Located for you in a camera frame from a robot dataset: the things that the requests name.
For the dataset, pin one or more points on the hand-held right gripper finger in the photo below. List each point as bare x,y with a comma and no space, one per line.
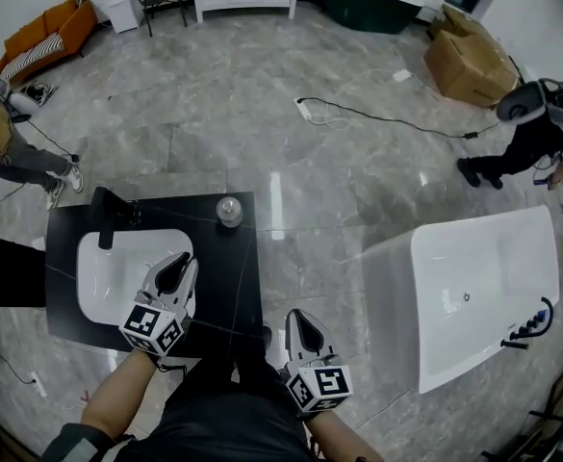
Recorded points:
323,342
291,340

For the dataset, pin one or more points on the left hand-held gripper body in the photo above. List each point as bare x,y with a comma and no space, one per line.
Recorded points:
151,327

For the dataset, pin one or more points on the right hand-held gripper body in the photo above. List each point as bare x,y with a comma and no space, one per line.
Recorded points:
322,385

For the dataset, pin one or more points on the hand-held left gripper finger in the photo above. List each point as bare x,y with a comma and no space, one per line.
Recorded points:
153,277
192,279

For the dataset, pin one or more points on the person's right forearm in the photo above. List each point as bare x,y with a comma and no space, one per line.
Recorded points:
343,441

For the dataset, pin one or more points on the person's left forearm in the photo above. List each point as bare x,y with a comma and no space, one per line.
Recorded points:
117,397

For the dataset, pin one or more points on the black vanity with white sink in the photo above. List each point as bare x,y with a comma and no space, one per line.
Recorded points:
228,277

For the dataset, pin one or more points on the white sink basin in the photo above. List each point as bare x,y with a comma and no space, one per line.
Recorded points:
112,277

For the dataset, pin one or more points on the person's right shoe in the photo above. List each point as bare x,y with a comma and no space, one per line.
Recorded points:
267,337

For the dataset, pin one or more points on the person's black clothing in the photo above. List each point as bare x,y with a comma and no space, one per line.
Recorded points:
223,412

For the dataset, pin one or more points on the white power strip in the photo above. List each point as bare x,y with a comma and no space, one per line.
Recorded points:
305,110
39,385

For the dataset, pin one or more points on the black flat panel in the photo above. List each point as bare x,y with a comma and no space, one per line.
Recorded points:
7,270

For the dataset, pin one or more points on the white rectangular bathtub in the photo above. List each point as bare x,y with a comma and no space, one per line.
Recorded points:
473,277

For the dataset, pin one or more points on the pile of clothes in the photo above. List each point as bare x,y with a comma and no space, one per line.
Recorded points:
40,92

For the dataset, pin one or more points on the black curved bathtub faucet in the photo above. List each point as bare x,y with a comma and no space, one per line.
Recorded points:
541,323

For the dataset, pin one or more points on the striped cushion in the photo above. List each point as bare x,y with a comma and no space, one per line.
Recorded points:
33,56

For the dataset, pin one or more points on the orange sofa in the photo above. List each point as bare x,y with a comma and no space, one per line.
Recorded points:
74,27

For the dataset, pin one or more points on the white water dispenser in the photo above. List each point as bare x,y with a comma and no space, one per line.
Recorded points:
117,3

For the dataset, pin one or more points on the white power adapter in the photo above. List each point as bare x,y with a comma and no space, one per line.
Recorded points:
400,75

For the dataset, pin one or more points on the large cardboard box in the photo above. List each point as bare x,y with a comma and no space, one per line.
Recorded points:
468,60

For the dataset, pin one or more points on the dark green oval bathtub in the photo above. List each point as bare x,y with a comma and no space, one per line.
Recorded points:
367,5

